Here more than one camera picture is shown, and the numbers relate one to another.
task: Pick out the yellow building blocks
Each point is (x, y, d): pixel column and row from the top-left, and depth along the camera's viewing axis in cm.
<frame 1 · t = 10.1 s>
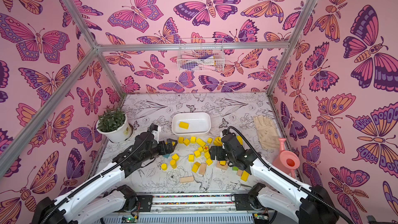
left hand: (172, 141, 80), fingers open
right hand: (216, 149, 82), fingers open
white plastic bin: (191, 124, 104), on the table
yellow block in bin: (183, 125, 103), point 2 cm above the table
potted green plant: (113, 124, 85), point 18 cm above the table
pink watering can: (286, 160, 77), point 12 cm above the table
beige work glove: (269, 135, 99), on the table
yellow cylinder block: (173, 164, 84), point 4 cm above the table
yellow disc block: (164, 166, 85), point 2 cm above the table
long natural wood block: (186, 179, 82), on the table
yellow long block right: (244, 176, 83), on the table
natural wood block upright: (202, 168, 87), on the table
yellow block lower middle: (196, 167, 85), point 2 cm above the table
yellow cube lower left: (175, 157, 89), point 2 cm above the table

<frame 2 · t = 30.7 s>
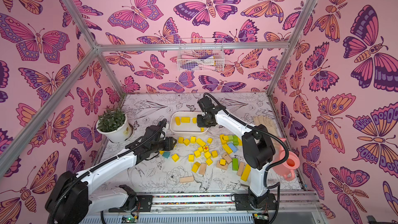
left hand: (175, 139, 85), fingers open
right hand: (201, 122, 92), fingers closed
yellow cylinder block: (178, 121, 104), point 3 cm above the table
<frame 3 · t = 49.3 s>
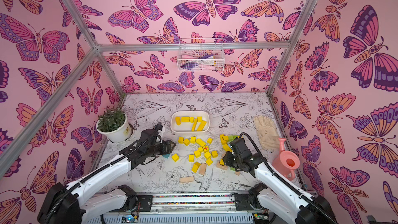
left hand: (173, 143, 83), fingers open
right hand: (224, 158, 83), fingers open
yellow long block right: (201, 126, 104), on the table
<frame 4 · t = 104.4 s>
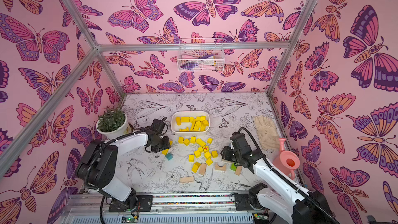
left hand: (169, 145, 93), fingers open
right hand: (223, 151, 84), fingers open
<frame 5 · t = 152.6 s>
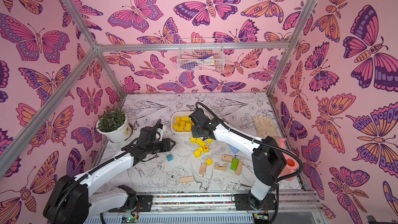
left hand: (174, 142, 85), fingers open
right hand: (197, 129, 86), fingers open
